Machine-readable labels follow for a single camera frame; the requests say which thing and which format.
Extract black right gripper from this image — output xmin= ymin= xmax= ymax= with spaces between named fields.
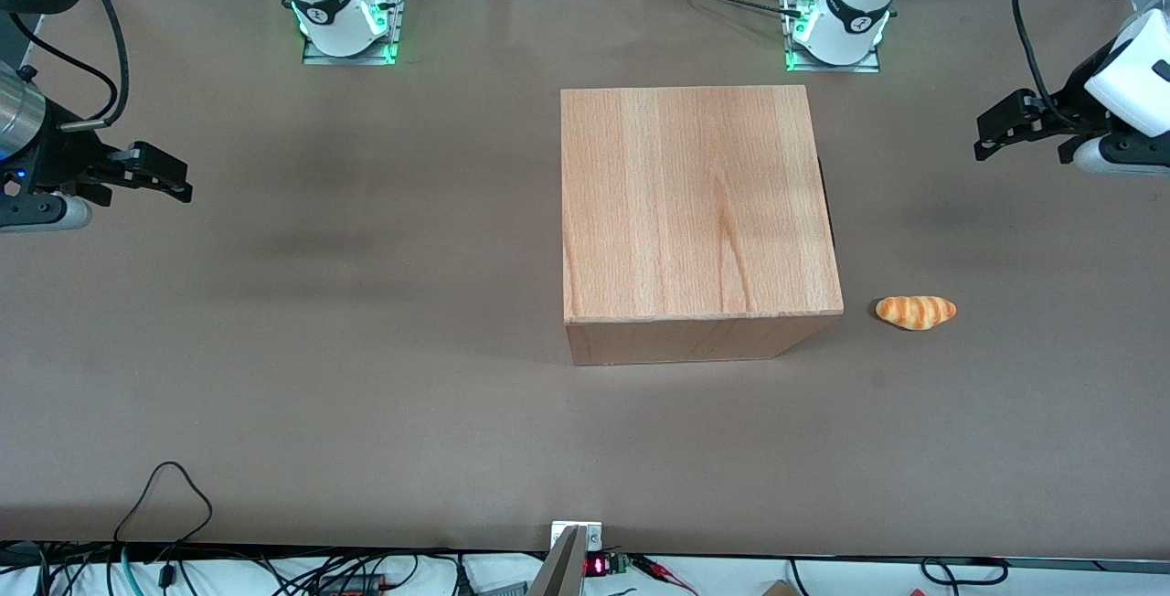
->
xmin=0 ymin=102 xmax=194 ymax=208

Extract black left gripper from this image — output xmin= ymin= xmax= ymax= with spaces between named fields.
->
xmin=973 ymin=40 xmax=1142 ymax=165

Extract black drawer handle bar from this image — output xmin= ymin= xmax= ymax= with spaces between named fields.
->
xmin=816 ymin=155 xmax=836 ymax=246

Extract light wooden drawer cabinet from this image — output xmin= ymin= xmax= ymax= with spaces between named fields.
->
xmin=559 ymin=85 xmax=845 ymax=367

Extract toy bread roll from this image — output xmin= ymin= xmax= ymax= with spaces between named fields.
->
xmin=875 ymin=295 xmax=958 ymax=332

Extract black and orange device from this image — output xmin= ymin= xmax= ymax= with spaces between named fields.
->
xmin=315 ymin=573 xmax=399 ymax=596

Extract red and black test leads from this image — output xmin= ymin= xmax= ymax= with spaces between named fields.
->
xmin=629 ymin=554 xmax=700 ymax=596

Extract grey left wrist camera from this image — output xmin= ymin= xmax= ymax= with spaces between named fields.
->
xmin=1071 ymin=133 xmax=1170 ymax=178

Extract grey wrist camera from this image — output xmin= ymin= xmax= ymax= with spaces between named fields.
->
xmin=1071 ymin=133 xmax=1170 ymax=178
xmin=0 ymin=194 xmax=94 ymax=233

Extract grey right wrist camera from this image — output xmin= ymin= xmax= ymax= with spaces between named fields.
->
xmin=0 ymin=194 xmax=94 ymax=233

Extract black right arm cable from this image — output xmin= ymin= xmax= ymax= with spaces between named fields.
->
xmin=55 ymin=0 xmax=131 ymax=131
xmin=7 ymin=13 xmax=124 ymax=122

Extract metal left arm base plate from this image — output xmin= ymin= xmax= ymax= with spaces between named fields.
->
xmin=782 ymin=0 xmax=883 ymax=74

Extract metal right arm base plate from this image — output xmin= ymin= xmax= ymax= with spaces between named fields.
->
xmin=302 ymin=0 xmax=408 ymax=67

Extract thin black looped cable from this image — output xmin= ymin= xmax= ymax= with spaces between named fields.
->
xmin=112 ymin=461 xmax=215 ymax=547

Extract black cable with small loop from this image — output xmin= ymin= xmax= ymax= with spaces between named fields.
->
xmin=920 ymin=557 xmax=1009 ymax=585

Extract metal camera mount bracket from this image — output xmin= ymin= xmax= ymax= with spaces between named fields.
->
xmin=526 ymin=520 xmax=605 ymax=596

